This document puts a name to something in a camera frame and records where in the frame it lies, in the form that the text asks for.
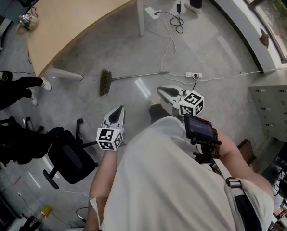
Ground black power adapter cable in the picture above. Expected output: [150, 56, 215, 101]
[154, 0, 185, 34]

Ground large white power strip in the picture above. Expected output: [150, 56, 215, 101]
[144, 6, 163, 20]

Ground grey backpack strap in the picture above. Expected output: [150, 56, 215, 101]
[213, 164, 269, 231]

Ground grey locker cabinet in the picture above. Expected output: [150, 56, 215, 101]
[248, 84, 287, 139]

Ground person's white shirt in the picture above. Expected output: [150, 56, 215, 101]
[89, 115, 275, 231]

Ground black monitor mount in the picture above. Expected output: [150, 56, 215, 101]
[193, 143, 222, 165]

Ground light wooden table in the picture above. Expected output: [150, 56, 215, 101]
[27, 0, 146, 81]

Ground person's left forearm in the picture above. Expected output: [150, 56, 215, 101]
[83, 149, 125, 231]

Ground thin white cable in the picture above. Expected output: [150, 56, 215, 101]
[201, 66, 287, 83]

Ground black plugged cable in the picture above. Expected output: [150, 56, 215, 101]
[192, 73, 201, 92]

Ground person's right forearm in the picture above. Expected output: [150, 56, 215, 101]
[196, 115, 275, 203]

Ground black equipment pile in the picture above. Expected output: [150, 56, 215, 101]
[266, 142, 287, 199]

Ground small chest monitor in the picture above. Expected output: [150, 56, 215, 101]
[183, 114, 219, 145]

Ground small yellow object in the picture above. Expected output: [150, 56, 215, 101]
[40, 205, 52, 218]

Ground grey window ledge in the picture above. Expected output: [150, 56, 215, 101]
[205, 0, 283, 74]

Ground person's dark trousers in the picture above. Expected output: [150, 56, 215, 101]
[148, 104, 173, 125]

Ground thick white cable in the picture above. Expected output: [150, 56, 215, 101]
[147, 17, 188, 78]

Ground beige kettle base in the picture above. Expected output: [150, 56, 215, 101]
[16, 23, 32, 35]

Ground black office chair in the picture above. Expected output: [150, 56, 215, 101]
[0, 116, 65, 166]
[42, 118, 98, 190]

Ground grey broom with metal handle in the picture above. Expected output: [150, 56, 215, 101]
[99, 68, 170, 97]

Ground dark framed window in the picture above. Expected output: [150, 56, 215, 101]
[235, 0, 287, 62]

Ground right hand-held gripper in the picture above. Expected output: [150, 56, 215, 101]
[157, 85, 205, 117]

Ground shiny silver kettle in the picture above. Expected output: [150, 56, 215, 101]
[18, 13, 40, 31]

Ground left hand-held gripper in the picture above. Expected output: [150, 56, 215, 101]
[96, 105, 126, 152]

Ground brown cloth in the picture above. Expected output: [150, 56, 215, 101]
[259, 27, 270, 49]

